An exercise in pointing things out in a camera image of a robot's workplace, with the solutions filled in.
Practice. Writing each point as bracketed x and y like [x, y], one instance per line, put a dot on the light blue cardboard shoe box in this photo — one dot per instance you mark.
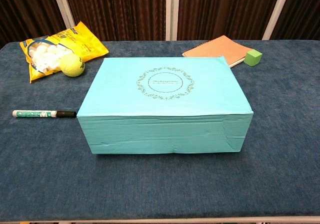
[162, 104]

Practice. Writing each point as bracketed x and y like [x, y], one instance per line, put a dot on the brown spiral notebook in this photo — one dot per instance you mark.
[215, 48]

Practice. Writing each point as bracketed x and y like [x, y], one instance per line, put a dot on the yellow-green tennis ball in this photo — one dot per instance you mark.
[72, 65]

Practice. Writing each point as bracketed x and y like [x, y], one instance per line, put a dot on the green cube block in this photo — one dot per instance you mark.
[252, 58]

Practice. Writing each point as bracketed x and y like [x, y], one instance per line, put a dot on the dark brown partition panel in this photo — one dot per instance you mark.
[225, 7]
[305, 9]
[25, 9]
[115, 9]

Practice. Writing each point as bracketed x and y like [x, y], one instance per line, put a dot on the yellow bag of cotton balls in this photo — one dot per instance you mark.
[75, 42]

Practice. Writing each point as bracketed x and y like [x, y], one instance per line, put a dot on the green white marker pen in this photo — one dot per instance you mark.
[37, 114]

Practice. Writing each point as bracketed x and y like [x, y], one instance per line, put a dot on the blue table cloth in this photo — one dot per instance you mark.
[50, 171]

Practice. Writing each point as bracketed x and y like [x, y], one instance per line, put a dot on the grey partition frame post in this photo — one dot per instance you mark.
[277, 9]
[172, 9]
[61, 4]

